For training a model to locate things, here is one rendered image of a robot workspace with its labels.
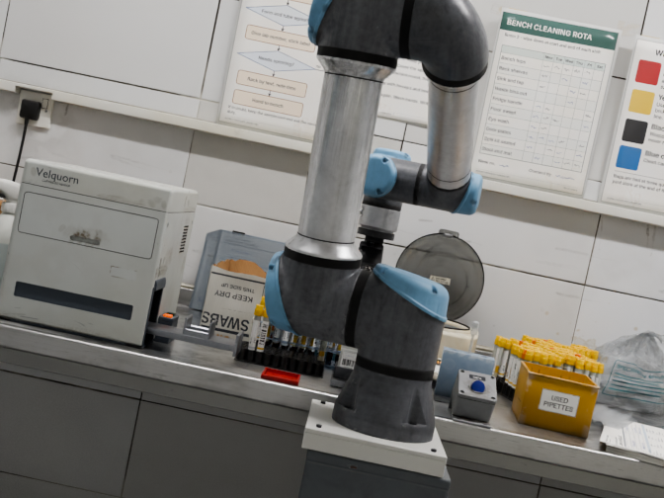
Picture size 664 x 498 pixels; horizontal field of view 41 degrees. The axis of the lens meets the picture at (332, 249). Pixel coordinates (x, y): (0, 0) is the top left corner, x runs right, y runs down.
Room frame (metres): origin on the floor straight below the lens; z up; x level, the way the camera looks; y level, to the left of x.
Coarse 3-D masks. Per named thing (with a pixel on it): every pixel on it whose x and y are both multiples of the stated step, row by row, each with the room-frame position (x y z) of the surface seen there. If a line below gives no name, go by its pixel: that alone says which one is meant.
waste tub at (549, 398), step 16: (528, 368) 1.70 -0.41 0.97; (544, 368) 1.78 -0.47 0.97; (528, 384) 1.66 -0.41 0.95; (544, 384) 1.66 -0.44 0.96; (560, 384) 1.65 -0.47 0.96; (576, 384) 1.65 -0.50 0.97; (592, 384) 1.69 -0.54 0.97; (528, 400) 1.66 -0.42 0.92; (544, 400) 1.65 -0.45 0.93; (560, 400) 1.65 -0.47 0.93; (576, 400) 1.65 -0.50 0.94; (592, 400) 1.65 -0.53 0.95; (528, 416) 1.66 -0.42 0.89; (544, 416) 1.65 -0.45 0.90; (560, 416) 1.65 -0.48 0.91; (576, 416) 1.65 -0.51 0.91; (560, 432) 1.65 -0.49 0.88; (576, 432) 1.65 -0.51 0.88
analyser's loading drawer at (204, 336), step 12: (156, 324) 1.68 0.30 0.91; (168, 336) 1.63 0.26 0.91; (180, 336) 1.63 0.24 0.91; (192, 336) 1.63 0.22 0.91; (204, 336) 1.63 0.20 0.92; (216, 336) 1.69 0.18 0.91; (240, 336) 1.64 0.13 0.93; (216, 348) 1.63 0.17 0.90; (228, 348) 1.63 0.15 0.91; (240, 348) 1.69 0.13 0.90
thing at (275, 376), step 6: (264, 372) 1.61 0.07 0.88; (270, 372) 1.65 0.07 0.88; (276, 372) 1.65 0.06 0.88; (282, 372) 1.65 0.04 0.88; (264, 378) 1.58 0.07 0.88; (270, 378) 1.58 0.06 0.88; (276, 378) 1.58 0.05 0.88; (282, 378) 1.58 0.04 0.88; (288, 378) 1.62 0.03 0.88; (294, 378) 1.63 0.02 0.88; (294, 384) 1.58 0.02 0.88
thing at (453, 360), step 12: (444, 348) 1.73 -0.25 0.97; (444, 360) 1.72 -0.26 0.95; (456, 360) 1.72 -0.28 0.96; (468, 360) 1.72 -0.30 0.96; (480, 360) 1.71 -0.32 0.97; (492, 360) 1.71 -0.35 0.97; (444, 372) 1.72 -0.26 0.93; (456, 372) 1.72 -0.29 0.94; (480, 372) 1.71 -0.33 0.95; (492, 372) 1.71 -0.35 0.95; (444, 384) 1.72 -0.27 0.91; (444, 396) 1.72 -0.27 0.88
